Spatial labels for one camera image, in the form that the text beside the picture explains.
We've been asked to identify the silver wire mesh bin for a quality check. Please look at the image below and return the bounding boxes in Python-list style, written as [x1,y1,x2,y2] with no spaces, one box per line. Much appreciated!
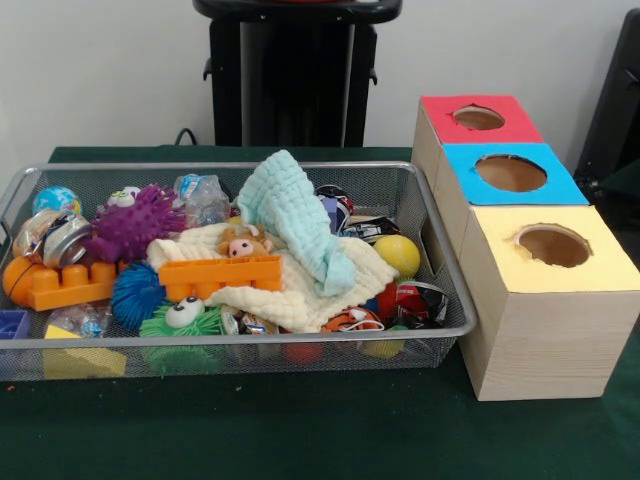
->
[0,159,476,382]

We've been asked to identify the light blue waffle cloth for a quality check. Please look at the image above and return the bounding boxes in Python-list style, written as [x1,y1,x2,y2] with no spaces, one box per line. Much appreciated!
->
[236,148,357,296]

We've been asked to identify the dark green table cloth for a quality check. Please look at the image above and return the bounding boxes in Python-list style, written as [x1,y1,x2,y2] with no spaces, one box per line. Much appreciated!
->
[599,159,640,199]
[0,144,640,480]

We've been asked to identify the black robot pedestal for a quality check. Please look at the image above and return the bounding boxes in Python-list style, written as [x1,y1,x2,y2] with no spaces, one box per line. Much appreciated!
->
[192,0,404,148]

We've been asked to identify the black stand frame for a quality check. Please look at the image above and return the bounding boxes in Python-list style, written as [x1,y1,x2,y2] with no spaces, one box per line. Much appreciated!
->
[574,7,640,201]

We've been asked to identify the blue puffer ball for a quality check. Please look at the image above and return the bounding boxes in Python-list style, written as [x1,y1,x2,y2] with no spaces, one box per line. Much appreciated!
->
[110,260,166,331]

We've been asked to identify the small globe ball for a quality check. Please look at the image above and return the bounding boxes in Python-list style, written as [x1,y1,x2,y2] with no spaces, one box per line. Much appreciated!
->
[32,185,82,216]

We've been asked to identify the green puffer toy with eyes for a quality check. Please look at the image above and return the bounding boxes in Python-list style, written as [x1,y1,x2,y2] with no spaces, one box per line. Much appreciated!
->
[138,294,224,341]

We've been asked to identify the cream waffle cloth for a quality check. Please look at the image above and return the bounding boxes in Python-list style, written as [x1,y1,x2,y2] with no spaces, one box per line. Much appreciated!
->
[145,223,400,334]

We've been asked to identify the purple spiky rubber toy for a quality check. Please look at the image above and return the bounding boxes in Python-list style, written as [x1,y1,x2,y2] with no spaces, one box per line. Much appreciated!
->
[84,183,189,264]

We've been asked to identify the wooden box with three holes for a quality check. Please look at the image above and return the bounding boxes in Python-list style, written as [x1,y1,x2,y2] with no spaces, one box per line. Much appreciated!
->
[412,94,640,402]

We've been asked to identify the small brown plush toy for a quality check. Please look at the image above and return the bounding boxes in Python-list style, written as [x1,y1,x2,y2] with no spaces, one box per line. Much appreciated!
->
[216,224,275,259]

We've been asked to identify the yellow ball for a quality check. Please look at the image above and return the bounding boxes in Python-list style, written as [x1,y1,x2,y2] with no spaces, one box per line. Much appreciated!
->
[372,234,421,279]

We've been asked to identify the long orange toy brick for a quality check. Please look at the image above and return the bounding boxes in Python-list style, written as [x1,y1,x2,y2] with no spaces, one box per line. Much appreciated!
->
[157,253,284,301]

